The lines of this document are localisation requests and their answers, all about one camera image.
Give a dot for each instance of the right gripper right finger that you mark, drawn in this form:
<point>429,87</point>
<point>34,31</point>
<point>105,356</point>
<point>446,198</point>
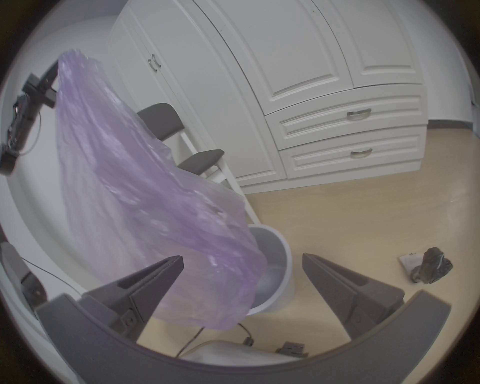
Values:
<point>337,288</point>

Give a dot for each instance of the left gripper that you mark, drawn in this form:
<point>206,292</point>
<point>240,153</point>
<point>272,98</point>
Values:
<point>37,90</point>

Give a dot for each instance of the white wardrobe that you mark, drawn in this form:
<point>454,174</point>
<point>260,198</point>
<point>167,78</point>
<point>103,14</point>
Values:
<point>300,56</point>

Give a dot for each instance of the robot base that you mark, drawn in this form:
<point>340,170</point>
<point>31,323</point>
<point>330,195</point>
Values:
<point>232,352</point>

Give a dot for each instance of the white trash bin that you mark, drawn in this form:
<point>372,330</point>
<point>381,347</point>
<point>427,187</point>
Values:
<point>279,255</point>

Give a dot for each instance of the crumpled black plastic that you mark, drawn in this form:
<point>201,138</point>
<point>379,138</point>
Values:
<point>433,264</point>

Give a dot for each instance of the white paper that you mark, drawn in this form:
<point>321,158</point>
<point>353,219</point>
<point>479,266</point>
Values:
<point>408,260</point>

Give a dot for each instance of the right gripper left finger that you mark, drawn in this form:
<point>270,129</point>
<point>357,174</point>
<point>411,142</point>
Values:
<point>150,288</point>

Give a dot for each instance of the purple plastic bag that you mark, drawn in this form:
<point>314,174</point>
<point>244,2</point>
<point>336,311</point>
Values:
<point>142,187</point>

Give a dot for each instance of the grey and white chair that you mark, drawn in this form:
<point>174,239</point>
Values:
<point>161,120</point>

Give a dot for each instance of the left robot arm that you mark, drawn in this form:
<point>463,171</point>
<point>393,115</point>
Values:
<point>18,127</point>

